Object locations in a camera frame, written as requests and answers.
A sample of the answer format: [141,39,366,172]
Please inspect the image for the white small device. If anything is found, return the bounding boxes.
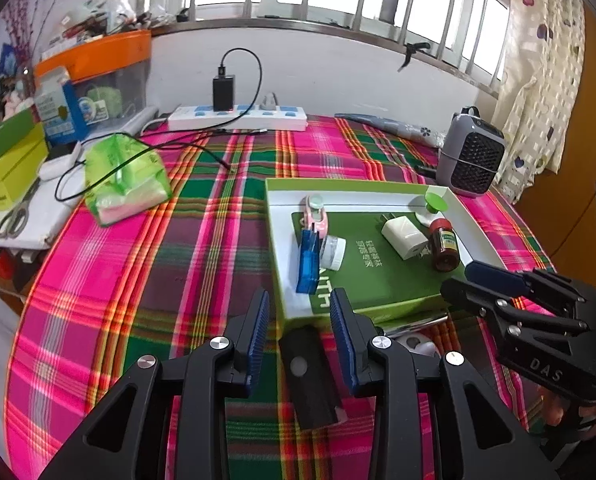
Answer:
[40,141,83,180]

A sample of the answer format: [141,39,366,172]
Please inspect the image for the pink oval case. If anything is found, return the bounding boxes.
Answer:
[303,195,331,236]

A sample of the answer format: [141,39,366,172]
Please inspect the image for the grey scissors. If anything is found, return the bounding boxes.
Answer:
[0,177,41,240]

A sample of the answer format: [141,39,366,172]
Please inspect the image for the cream patterned curtain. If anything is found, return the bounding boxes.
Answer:
[492,0,586,201]

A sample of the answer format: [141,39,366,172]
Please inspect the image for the person's right hand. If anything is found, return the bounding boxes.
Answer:
[538,384,596,443]

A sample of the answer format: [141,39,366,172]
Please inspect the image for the brown jar with red lid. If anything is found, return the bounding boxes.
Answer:
[429,219,461,272]

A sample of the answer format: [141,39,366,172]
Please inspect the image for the green printed card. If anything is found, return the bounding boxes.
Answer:
[290,210,446,313]

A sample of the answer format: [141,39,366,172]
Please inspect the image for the purple flower branches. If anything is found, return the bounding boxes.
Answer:
[0,0,35,61]

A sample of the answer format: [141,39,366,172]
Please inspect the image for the pink green plaid blanket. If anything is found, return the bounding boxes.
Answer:
[8,115,558,480]

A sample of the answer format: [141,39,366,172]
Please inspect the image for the black charger cable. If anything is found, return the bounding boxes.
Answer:
[55,48,269,204]

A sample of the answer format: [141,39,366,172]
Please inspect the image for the black charger plug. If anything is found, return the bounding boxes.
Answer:
[213,74,237,111]

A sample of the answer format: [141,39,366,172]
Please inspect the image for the green and white cardboard box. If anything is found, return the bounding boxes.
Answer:
[265,177,508,333]

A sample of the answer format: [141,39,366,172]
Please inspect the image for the yellow-green cardboard box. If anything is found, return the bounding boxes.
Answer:
[0,125,49,216]

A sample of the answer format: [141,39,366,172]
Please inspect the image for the white panda figure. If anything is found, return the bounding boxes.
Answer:
[395,335,441,359]

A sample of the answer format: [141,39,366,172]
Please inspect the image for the metal window grille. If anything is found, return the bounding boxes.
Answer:
[143,0,513,96]

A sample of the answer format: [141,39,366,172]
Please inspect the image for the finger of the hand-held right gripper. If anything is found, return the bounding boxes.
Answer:
[465,261,586,311]
[440,278,589,342]

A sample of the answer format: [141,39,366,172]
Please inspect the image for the white charger adapter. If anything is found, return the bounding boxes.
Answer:
[382,216,429,261]

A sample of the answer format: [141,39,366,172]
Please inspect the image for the black hook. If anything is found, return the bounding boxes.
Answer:
[398,42,431,72]

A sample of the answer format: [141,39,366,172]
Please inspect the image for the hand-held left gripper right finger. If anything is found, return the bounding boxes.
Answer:
[329,289,561,480]

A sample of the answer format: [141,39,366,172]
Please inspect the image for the black rectangular device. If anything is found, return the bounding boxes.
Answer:
[278,325,349,431]

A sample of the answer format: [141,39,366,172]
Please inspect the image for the green tissue pack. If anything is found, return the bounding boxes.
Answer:
[85,134,173,226]

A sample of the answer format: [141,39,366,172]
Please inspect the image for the pile of assorted clutter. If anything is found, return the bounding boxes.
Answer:
[43,0,179,43]

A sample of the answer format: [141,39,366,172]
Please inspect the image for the white power strip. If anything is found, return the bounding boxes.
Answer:
[168,105,309,132]

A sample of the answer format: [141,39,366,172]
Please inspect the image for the white side table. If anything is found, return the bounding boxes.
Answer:
[0,170,89,250]

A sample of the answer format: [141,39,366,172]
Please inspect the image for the blue and white carton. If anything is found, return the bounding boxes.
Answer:
[33,66,90,147]

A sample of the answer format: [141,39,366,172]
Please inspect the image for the green mushroom lamp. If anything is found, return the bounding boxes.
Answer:
[412,186,451,226]

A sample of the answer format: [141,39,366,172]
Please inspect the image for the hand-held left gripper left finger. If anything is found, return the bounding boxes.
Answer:
[38,289,271,480]

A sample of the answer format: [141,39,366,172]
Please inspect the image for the grey space heater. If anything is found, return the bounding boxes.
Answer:
[437,106,507,198]

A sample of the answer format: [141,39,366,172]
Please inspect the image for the storage bin with orange lid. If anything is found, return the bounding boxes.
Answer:
[33,30,151,126]

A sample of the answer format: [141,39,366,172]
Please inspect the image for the grey floral umbrella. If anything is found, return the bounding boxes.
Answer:
[334,112,448,148]

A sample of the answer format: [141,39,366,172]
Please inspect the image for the brown wooden wardrobe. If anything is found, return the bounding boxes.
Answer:
[518,10,596,281]

